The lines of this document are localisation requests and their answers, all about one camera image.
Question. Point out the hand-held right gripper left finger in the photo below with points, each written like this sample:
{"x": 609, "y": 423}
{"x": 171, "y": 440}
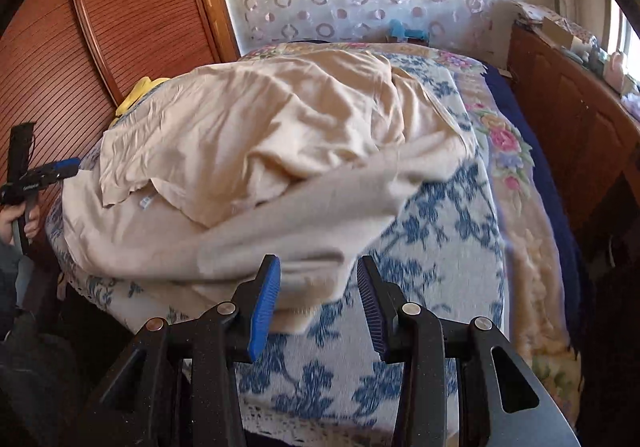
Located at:
{"x": 265, "y": 307}

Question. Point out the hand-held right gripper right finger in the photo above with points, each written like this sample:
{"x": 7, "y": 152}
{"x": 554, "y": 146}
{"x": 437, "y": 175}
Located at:
{"x": 372, "y": 307}

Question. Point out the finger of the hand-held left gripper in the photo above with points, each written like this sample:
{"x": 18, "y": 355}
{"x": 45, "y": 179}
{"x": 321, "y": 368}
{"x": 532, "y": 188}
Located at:
{"x": 57, "y": 169}

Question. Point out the beige printed t-shirt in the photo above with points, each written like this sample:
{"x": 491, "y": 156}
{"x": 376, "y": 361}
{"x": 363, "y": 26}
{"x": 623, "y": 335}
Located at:
{"x": 280, "y": 152}

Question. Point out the person's left forearm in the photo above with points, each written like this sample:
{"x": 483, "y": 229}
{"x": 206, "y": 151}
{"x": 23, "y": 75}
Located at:
{"x": 10, "y": 277}

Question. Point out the person's left hand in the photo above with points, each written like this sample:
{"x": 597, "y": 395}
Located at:
{"x": 32, "y": 224}

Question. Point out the blue and white floral blanket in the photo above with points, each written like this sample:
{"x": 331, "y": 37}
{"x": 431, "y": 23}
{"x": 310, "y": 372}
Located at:
{"x": 440, "y": 252}

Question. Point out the yellow plush toy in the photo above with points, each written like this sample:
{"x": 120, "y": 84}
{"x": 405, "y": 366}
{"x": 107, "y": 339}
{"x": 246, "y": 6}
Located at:
{"x": 137, "y": 94}

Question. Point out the wooden slatted wardrobe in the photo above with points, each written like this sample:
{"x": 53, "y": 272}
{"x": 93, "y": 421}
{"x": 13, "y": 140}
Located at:
{"x": 100, "y": 27}

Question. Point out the pink floral blanket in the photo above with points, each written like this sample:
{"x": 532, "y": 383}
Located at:
{"x": 520, "y": 207}

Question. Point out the navy bed sheet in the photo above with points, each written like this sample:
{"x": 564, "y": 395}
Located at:
{"x": 535, "y": 142}

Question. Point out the wooden side cabinet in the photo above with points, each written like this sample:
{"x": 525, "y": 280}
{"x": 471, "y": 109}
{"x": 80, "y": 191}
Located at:
{"x": 565, "y": 117}

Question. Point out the blue toy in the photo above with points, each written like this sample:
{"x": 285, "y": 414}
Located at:
{"x": 407, "y": 31}

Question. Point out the cardboard box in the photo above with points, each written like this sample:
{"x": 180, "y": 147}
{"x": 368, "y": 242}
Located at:
{"x": 562, "y": 32}

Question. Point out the folded patterned cloth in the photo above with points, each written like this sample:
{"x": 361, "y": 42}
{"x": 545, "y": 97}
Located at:
{"x": 535, "y": 12}

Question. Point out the pink bottle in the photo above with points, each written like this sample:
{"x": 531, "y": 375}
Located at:
{"x": 616, "y": 67}

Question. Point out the window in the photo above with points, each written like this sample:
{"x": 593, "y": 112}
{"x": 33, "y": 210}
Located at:
{"x": 625, "y": 37}

